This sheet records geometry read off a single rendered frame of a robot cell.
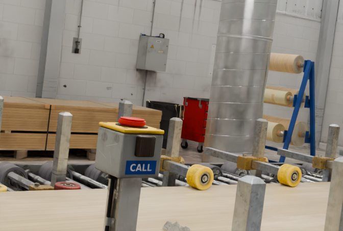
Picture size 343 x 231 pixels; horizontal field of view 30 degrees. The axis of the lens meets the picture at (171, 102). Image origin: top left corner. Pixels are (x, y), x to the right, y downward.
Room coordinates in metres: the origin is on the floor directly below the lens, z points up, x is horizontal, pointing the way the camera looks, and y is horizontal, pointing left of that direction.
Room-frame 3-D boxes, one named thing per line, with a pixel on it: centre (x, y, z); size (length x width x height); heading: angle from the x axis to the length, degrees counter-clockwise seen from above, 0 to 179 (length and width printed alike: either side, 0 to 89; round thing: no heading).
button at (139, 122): (0.92, 0.05, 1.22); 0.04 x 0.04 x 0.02
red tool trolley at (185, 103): (9.94, -0.58, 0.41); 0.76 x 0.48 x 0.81; 136
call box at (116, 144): (0.92, 0.05, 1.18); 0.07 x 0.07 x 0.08; 38
